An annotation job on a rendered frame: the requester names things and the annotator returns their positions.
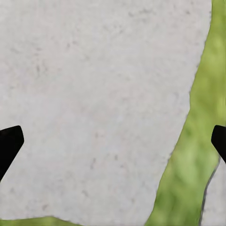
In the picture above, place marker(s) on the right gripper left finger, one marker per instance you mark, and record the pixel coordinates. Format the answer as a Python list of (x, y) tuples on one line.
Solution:
[(11, 140)]

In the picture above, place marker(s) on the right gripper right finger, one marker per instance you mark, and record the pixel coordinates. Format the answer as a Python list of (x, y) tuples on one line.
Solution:
[(218, 139)]

